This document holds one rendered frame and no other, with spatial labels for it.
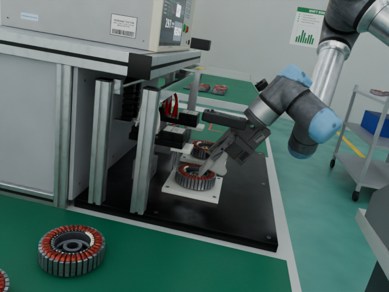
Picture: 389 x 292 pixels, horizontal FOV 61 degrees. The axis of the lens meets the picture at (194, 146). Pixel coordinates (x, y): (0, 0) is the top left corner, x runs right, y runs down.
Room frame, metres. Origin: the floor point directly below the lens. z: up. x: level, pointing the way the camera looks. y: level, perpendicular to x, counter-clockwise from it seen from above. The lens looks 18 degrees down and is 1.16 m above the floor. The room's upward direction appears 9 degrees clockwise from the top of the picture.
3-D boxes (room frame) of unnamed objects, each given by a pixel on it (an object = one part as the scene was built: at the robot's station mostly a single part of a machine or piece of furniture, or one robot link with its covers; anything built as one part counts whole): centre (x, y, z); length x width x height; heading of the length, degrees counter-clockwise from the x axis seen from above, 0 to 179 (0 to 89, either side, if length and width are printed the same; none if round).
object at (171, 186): (0.84, -0.02, 0.78); 0.15 x 0.15 x 0.01; 84
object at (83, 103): (0.99, 0.22, 0.92); 0.66 x 0.01 x 0.30; 174
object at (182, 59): (0.99, 0.29, 1.09); 0.68 x 0.44 x 0.05; 174
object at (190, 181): (0.84, -0.02, 0.80); 0.11 x 0.11 x 0.04
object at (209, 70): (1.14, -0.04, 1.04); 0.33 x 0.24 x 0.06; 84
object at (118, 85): (0.98, 0.15, 1.04); 0.62 x 0.02 x 0.03; 174
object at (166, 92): (0.97, 0.07, 1.03); 0.62 x 0.01 x 0.03; 174
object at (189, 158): (1.08, -0.04, 0.78); 0.15 x 0.15 x 0.01; 84
